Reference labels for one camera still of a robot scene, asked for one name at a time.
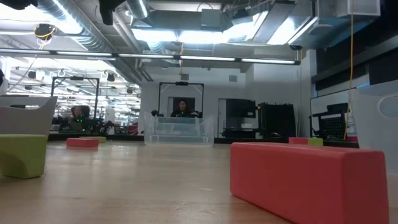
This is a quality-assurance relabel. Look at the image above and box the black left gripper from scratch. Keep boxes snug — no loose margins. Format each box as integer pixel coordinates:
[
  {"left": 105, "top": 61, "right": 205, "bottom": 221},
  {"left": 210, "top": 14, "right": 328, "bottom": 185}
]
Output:
[{"left": 0, "top": 0, "right": 125, "bottom": 26}]

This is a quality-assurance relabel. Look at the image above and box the small orange cube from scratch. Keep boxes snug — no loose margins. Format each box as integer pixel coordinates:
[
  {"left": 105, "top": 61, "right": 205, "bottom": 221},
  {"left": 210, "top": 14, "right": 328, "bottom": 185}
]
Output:
[{"left": 288, "top": 137, "right": 309, "bottom": 146}]

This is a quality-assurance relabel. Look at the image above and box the long orange block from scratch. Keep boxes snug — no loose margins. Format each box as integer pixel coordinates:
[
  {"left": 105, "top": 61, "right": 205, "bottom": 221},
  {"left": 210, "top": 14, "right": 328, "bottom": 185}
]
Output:
[{"left": 229, "top": 142, "right": 390, "bottom": 224}]

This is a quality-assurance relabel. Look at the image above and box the long ceiling light strip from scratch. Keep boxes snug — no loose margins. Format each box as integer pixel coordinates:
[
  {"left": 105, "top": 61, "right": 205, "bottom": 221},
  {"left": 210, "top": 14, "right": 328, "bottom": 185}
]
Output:
[{"left": 0, "top": 48, "right": 302, "bottom": 65}]

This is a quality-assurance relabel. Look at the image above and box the black background robot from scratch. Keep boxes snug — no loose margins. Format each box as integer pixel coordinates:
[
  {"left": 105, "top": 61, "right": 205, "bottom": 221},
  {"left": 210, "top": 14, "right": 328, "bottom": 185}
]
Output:
[{"left": 58, "top": 105, "right": 114, "bottom": 133}]

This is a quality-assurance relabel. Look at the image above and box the person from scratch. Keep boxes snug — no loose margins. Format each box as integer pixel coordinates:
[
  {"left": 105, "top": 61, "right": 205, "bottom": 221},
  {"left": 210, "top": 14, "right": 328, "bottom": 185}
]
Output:
[{"left": 170, "top": 98, "right": 200, "bottom": 118}]

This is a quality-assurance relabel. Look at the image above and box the grey plastic bin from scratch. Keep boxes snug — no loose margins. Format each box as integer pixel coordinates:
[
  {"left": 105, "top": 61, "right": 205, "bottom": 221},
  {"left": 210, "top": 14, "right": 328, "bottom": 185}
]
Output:
[{"left": 0, "top": 95, "right": 58, "bottom": 137}]

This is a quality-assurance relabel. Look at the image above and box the clear plastic bin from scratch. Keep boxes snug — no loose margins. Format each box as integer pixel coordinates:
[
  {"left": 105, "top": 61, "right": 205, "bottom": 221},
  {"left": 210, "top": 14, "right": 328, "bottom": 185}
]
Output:
[
  {"left": 143, "top": 112, "right": 216, "bottom": 147},
  {"left": 348, "top": 80, "right": 398, "bottom": 177}
]

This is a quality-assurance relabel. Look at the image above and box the black cabinet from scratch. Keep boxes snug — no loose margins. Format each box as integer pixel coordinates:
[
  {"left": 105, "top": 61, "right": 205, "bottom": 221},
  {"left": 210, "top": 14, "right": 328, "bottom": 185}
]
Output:
[
  {"left": 225, "top": 98, "right": 257, "bottom": 139},
  {"left": 257, "top": 102, "right": 297, "bottom": 140}
]

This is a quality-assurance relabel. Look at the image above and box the silver round ventilation duct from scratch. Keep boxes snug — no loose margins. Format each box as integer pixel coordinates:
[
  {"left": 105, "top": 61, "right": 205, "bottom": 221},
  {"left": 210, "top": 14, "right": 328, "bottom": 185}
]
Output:
[{"left": 126, "top": 0, "right": 150, "bottom": 19}]

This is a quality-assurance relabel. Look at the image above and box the black ceiling cable reel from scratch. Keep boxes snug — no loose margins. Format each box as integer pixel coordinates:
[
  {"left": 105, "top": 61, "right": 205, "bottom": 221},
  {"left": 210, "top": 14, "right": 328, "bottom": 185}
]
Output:
[{"left": 33, "top": 23, "right": 57, "bottom": 41}]

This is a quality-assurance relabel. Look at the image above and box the black workstation frame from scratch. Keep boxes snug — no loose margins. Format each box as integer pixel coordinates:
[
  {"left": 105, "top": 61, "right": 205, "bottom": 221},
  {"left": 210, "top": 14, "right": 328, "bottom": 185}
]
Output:
[
  {"left": 157, "top": 81, "right": 205, "bottom": 118},
  {"left": 50, "top": 75, "right": 101, "bottom": 108}
]

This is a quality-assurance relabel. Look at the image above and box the black aluminium table frame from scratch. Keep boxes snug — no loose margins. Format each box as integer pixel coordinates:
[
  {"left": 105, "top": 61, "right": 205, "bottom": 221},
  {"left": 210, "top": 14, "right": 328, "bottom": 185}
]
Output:
[{"left": 49, "top": 132, "right": 365, "bottom": 149}]

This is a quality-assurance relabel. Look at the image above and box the black bar bracket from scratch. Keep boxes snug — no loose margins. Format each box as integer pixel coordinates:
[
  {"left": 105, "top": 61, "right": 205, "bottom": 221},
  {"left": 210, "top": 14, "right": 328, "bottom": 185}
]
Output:
[{"left": 214, "top": 136, "right": 290, "bottom": 144}]

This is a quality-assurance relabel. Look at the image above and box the black wire rack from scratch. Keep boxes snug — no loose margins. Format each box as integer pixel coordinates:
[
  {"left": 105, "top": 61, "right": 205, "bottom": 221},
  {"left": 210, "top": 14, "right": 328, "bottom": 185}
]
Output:
[{"left": 309, "top": 103, "right": 349, "bottom": 140}]

